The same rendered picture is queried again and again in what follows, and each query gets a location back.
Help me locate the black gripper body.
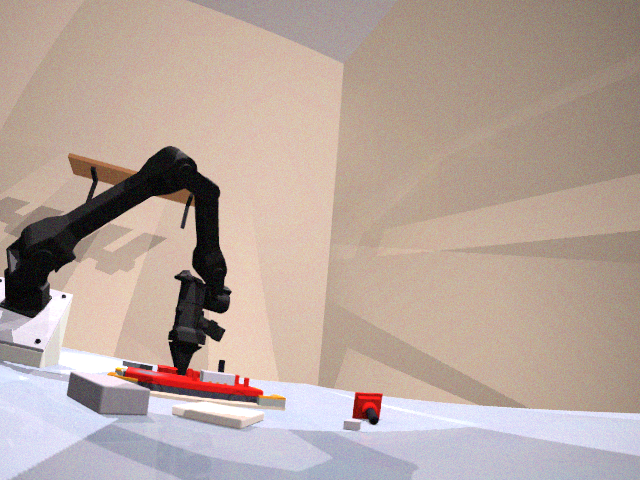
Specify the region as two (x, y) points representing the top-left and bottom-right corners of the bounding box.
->
(168, 301), (206, 346)

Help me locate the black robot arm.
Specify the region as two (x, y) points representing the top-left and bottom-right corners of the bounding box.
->
(0, 146), (232, 318)

